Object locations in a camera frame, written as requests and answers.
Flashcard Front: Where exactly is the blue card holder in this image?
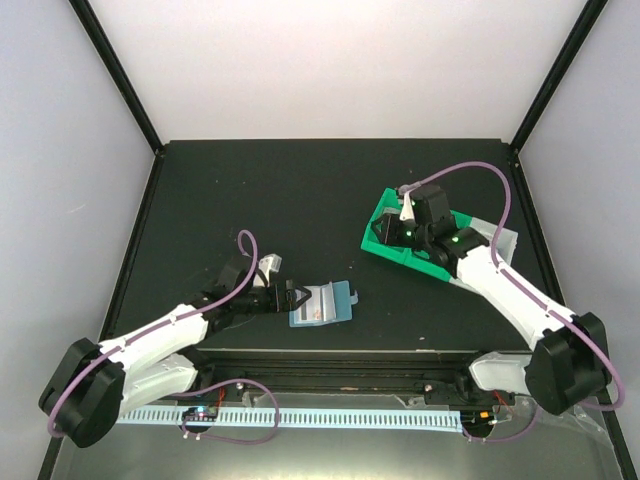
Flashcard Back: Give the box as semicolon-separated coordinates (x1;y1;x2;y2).
288;280;358;328

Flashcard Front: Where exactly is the clear white bin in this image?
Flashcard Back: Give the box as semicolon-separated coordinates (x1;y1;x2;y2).
451;214;518;265

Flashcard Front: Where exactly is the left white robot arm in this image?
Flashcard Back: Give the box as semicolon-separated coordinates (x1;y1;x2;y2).
38;254;312;448

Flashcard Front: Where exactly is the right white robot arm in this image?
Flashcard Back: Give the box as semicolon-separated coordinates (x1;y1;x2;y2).
361;185;616;415

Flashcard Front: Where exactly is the white striped credit card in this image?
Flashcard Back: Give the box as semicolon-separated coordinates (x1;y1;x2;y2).
291;283;337;326

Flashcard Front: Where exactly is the left small circuit board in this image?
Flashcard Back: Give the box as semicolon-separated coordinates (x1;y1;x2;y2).
182;406;218;422

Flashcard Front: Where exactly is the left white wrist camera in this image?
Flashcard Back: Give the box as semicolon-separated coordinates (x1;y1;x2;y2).
253;254;282;288

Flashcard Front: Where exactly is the white slotted cable duct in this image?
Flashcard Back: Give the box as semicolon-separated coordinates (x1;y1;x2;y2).
118;405;463;433

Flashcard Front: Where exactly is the black front rail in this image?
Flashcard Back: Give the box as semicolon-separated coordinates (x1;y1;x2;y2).
192;348;475;394

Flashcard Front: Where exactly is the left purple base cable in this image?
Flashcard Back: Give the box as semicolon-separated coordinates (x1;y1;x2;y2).
172;378;279;446

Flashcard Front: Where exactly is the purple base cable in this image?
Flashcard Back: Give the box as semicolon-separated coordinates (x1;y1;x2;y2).
460;399;544;445
172;378;279;446

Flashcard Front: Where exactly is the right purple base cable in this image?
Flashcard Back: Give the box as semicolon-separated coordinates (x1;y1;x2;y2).
460;399;544;445

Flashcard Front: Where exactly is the right black frame post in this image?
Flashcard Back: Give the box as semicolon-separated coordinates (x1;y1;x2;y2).
510;0;608;154

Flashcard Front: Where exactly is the black frame post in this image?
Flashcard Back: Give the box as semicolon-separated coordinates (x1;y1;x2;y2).
69;0;164;154
510;0;608;154

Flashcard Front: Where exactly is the left black frame post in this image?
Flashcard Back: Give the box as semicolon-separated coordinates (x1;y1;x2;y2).
69;0;164;154

